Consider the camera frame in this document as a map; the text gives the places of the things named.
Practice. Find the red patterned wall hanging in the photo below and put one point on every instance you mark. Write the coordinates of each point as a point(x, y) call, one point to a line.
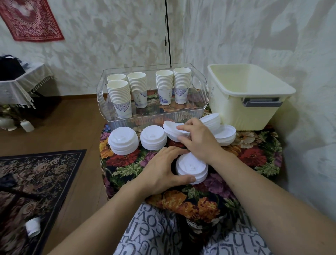
point(28, 18)

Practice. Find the white ceramic vessel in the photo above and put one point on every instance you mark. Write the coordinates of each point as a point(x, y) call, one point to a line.
point(7, 124)

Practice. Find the floral tapestry table cover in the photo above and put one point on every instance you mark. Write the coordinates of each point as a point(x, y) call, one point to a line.
point(126, 164)

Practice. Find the clear ribbed plastic bin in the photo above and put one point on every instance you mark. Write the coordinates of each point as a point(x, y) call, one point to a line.
point(152, 115)

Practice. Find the person's left hand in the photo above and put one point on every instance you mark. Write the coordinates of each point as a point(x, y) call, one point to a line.
point(157, 173)

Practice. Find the person's left thumb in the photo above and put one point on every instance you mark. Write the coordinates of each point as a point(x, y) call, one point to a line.
point(183, 180)

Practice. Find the stack of white paper cups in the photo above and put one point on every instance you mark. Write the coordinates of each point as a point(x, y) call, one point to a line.
point(138, 88)
point(182, 84)
point(119, 98)
point(164, 86)
point(116, 77)

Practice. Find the white paper cup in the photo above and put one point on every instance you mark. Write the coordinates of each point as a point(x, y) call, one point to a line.
point(33, 227)

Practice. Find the black bag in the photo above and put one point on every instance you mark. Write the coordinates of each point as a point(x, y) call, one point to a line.
point(10, 67)

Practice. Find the small white bottle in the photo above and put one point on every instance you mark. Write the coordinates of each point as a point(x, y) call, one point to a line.
point(27, 125)

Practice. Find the person's left forearm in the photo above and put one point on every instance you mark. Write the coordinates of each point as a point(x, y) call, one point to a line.
point(99, 223)

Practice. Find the person's right thumb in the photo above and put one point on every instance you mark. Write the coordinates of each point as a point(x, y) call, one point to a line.
point(185, 141)

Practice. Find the cream plastic tub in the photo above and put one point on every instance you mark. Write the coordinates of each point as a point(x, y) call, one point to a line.
point(241, 92)

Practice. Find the person's right forearm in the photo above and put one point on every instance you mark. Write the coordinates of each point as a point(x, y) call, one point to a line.
point(267, 207)

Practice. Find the dark floral rug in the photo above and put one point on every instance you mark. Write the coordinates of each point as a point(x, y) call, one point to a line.
point(49, 173)

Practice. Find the white fringed lace cloth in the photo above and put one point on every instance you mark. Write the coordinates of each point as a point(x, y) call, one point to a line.
point(18, 86)

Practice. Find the letter print trousers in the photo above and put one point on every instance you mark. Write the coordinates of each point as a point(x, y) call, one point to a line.
point(147, 232)

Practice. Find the stack of white cup lids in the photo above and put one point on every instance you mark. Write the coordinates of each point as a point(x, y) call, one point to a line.
point(227, 135)
point(153, 138)
point(191, 168)
point(211, 122)
point(123, 140)
point(172, 130)

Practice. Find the person's right hand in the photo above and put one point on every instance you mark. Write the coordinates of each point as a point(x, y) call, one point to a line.
point(202, 141)

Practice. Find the black stand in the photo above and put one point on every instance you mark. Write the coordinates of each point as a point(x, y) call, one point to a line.
point(11, 185)

